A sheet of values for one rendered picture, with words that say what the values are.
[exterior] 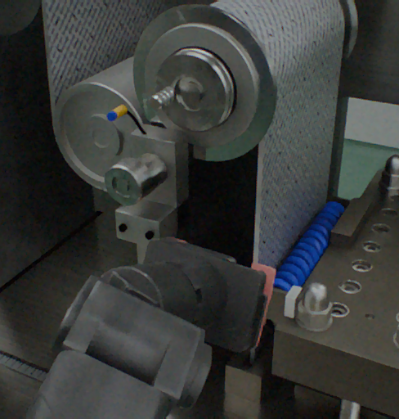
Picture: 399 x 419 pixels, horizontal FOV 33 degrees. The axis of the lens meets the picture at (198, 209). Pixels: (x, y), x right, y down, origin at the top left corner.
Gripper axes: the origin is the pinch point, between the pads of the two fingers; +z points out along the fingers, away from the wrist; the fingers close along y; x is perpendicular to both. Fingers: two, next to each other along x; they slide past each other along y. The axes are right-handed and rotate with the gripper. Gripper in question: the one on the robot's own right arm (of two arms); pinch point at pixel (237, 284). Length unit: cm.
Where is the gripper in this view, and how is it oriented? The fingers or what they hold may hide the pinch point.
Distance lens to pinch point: 61.6
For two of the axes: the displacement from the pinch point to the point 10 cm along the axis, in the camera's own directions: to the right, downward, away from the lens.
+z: 4.3, 0.2, 9.0
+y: 8.8, 2.4, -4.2
